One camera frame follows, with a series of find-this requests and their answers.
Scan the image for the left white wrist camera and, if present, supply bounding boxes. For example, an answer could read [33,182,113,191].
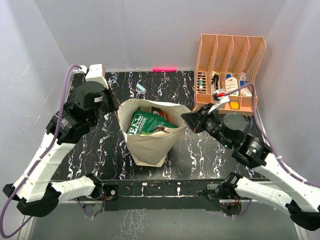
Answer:
[79,63,109,89]

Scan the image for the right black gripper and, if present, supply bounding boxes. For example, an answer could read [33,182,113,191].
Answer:
[180,103,232,149]

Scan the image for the light blue stapler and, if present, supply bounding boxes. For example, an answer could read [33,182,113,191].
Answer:
[136,83,147,95]

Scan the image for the brown paper bag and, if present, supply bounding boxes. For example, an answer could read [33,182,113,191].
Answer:
[117,99,191,167]

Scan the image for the green chips bag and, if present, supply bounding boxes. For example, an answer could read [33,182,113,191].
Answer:
[127,107,178,135]

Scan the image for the yellow sticky notes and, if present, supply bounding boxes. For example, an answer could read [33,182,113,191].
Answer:
[229,101,240,110]

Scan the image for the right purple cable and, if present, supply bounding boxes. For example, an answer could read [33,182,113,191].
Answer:
[223,83,320,188]

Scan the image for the pink tape strip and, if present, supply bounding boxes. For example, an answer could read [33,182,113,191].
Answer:
[152,67,177,72]

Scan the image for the purple cable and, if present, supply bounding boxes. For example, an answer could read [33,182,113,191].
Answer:
[0,64,86,238]
[223,83,320,188]

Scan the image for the white labelled bottle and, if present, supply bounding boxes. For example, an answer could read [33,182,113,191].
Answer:
[224,77,238,93]

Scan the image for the red brown snack box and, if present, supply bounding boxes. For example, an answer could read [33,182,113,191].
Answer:
[149,106,170,122]

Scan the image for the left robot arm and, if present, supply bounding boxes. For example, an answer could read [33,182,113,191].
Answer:
[3,81,117,217]

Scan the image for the orange desk organizer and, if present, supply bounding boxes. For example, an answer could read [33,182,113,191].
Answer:
[194,33,266,110]

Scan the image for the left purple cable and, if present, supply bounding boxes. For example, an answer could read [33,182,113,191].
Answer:
[0,64,86,238]

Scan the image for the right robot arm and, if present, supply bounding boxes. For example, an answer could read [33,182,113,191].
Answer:
[181,104,320,231]

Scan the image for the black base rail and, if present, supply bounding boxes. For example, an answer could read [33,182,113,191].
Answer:
[102,179,239,211]

